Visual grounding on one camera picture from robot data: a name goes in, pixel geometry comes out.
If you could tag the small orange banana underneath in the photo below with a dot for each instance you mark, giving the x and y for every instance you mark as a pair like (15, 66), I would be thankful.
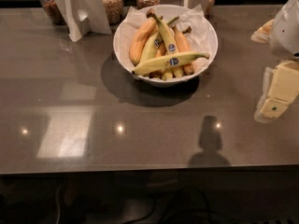
(160, 52)

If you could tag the left glass jar of nuts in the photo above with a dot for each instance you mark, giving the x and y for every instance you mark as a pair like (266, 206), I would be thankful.
(53, 12)

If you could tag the green-yellow banana with sticker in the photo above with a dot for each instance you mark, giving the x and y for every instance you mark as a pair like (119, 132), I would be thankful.
(151, 34)

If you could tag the orange ripe banana left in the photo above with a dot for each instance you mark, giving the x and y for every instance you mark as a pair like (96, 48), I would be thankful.
(145, 42)

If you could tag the middle glass jar of grains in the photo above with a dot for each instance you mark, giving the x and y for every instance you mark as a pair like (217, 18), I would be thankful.
(114, 9)

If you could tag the white paper sign stand left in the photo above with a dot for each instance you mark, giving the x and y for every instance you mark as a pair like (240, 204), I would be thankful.
(84, 16)

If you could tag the long yellow banana centre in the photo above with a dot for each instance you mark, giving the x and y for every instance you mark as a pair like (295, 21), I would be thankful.
(173, 69)

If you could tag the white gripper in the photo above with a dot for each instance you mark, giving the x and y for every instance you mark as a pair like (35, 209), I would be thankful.
(286, 32)

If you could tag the far right glass jar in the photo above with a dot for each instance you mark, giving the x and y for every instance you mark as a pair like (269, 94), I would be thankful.
(209, 7)

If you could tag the front lying yellow banana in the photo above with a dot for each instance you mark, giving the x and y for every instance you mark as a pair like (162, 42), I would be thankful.
(167, 61)

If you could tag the white ceramic bowl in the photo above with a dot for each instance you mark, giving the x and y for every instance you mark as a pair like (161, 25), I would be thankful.
(165, 81)

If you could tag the white paper bowl liner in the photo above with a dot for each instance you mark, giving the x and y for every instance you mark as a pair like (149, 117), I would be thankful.
(199, 34)

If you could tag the orange banana right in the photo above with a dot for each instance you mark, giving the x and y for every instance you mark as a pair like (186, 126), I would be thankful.
(184, 45)

